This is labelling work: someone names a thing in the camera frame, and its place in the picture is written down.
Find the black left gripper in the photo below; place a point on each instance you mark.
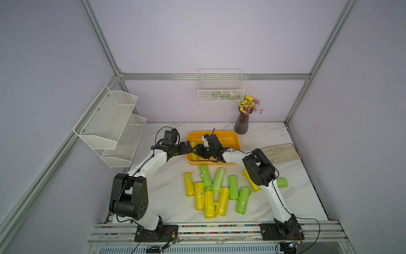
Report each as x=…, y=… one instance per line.
x=183, y=151

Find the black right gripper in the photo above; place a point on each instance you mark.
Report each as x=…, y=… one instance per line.
x=199, y=150

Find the yellow trash bag roll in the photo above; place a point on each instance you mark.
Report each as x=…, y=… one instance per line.
x=194, y=157
x=209, y=210
x=190, y=191
x=253, y=186
x=199, y=196
x=221, y=204

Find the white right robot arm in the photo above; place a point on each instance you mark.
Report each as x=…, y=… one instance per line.
x=260, y=171

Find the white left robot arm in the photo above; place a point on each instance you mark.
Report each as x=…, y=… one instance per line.
x=129, y=196

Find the yellow plastic storage box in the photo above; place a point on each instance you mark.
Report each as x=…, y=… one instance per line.
x=227, y=138

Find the green trash bag roll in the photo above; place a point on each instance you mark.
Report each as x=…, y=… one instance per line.
x=218, y=181
x=206, y=178
x=282, y=182
x=233, y=188
x=243, y=200

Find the purple glass vase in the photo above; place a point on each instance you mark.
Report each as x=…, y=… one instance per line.
x=241, y=126

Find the yellow and purple flowers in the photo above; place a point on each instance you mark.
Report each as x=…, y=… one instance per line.
x=249, y=105

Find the white mesh lower shelf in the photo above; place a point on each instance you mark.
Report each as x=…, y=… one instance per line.
x=123, y=155

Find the white mesh shelf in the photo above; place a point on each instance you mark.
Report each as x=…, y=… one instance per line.
x=123, y=155
x=105, y=126

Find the white mesh upper shelf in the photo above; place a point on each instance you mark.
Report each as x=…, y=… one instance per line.
x=105, y=126

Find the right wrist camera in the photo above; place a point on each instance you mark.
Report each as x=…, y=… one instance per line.
x=208, y=140

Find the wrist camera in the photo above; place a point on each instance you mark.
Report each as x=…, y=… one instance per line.
x=208, y=140
x=170, y=137

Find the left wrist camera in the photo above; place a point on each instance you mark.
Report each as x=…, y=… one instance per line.
x=170, y=137

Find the white wire wall basket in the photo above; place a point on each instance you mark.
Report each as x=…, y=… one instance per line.
x=220, y=85

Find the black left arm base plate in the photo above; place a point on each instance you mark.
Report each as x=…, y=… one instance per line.
x=156, y=233

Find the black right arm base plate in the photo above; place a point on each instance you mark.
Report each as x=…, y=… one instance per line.
x=279, y=232

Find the aluminium rail frame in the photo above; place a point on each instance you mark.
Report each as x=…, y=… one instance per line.
x=325, y=237

